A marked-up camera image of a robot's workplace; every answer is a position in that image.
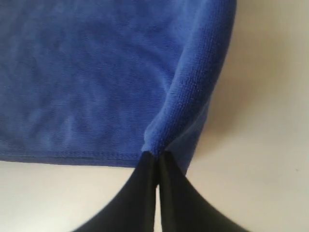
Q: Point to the blue towel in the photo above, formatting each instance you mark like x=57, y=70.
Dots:
x=98, y=82

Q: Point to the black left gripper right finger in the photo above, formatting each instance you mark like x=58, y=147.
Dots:
x=183, y=209

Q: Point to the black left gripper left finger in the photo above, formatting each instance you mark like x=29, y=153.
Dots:
x=133, y=208

